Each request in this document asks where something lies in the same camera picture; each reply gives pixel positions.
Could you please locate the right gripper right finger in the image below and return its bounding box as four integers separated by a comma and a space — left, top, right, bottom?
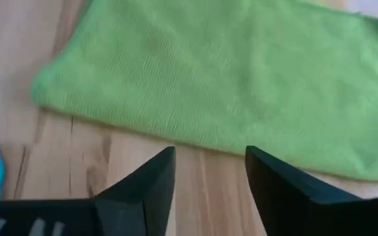
244, 146, 364, 236

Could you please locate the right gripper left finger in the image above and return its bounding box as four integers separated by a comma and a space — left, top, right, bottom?
94, 146, 177, 236

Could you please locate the green microfiber towel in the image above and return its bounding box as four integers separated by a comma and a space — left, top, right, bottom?
30, 0, 378, 183

